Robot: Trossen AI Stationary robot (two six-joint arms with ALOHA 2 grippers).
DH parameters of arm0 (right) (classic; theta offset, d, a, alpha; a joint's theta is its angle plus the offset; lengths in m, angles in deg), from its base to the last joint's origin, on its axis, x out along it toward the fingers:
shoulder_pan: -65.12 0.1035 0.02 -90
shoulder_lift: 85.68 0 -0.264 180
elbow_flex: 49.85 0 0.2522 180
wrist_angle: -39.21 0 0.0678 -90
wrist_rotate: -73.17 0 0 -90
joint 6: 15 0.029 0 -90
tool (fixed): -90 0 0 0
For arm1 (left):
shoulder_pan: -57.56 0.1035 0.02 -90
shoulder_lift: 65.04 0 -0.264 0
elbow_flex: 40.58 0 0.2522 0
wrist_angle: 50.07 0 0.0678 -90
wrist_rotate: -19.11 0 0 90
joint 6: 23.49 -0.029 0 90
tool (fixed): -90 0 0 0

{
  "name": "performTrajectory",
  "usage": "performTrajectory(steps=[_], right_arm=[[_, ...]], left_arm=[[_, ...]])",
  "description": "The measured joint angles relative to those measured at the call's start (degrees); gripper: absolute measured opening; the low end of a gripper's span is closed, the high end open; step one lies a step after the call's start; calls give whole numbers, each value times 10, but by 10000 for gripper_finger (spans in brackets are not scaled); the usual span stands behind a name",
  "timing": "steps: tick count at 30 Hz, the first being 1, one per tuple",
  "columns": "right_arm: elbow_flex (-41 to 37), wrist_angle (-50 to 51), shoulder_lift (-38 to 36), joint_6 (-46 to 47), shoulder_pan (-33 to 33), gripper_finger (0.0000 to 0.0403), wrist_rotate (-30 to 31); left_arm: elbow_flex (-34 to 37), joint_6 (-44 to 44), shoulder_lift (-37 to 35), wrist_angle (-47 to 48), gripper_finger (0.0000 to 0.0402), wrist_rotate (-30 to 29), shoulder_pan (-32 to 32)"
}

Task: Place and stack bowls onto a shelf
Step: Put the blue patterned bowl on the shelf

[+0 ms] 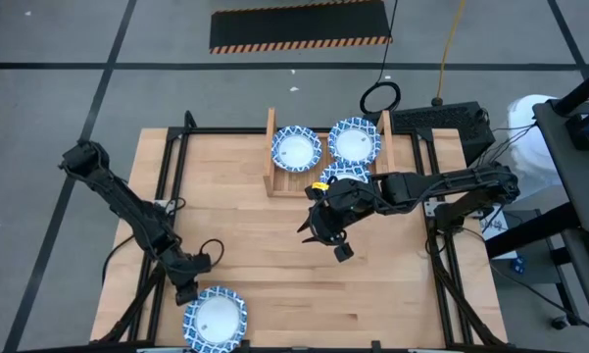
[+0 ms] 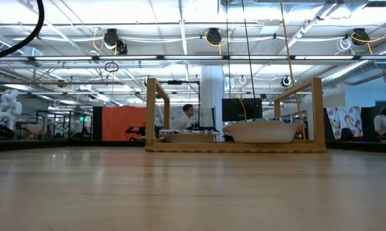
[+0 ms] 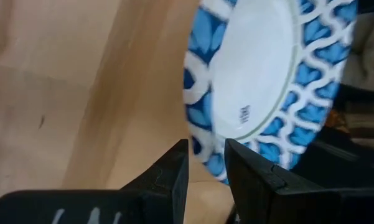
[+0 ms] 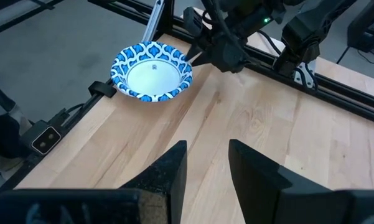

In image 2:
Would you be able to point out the white building column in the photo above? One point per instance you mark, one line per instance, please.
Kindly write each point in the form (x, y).
(212, 86)

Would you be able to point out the black table border rail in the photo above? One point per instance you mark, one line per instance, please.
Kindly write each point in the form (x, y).
(51, 145)

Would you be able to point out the black partition panel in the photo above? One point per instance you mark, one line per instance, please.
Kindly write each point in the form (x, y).
(97, 123)

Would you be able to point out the colourful patterned cloth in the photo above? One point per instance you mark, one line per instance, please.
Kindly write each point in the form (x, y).
(343, 120)

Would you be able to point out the blue patterned white paper bowl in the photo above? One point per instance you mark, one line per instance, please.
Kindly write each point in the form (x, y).
(187, 138)
(263, 133)

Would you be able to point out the black monitor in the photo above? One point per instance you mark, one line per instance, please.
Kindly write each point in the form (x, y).
(234, 110)

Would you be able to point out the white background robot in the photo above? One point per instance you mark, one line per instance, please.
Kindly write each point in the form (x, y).
(9, 109)

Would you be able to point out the long ceiling light rail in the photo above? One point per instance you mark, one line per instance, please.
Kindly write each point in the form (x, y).
(192, 57)

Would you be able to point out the orange partition panel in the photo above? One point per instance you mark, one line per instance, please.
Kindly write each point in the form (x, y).
(122, 123)

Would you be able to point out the small black ceiling reel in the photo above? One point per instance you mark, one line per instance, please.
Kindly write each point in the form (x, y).
(122, 47)
(284, 81)

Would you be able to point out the wooden shelf rack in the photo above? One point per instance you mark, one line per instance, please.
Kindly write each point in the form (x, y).
(237, 147)

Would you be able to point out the person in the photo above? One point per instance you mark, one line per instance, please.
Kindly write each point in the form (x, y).
(380, 123)
(187, 112)

